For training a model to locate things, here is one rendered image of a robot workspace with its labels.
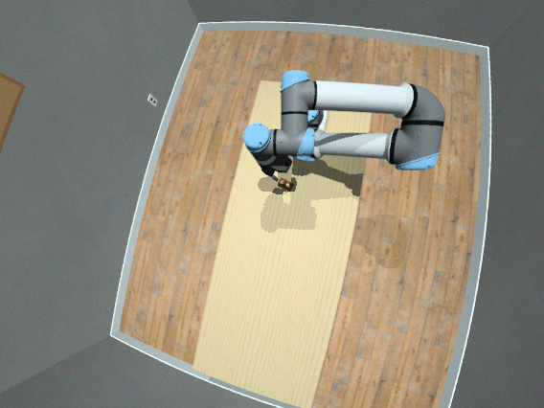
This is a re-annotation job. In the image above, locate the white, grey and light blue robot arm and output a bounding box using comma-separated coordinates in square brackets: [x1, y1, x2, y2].
[243, 71, 445, 170]

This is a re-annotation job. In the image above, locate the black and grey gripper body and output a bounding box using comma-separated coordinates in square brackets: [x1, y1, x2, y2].
[255, 156, 292, 176]

